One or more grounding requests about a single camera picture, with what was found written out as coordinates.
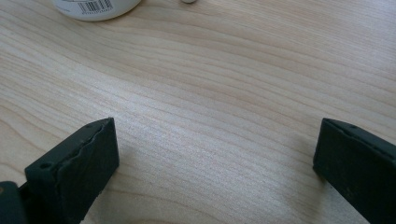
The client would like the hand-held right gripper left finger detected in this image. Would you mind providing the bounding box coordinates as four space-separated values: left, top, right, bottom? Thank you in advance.
19 117 120 224

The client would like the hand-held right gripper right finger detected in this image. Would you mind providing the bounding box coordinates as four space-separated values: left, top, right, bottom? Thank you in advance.
312 118 396 224

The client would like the white plastic bottle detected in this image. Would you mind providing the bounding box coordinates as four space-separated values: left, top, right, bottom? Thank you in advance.
50 0 143 22

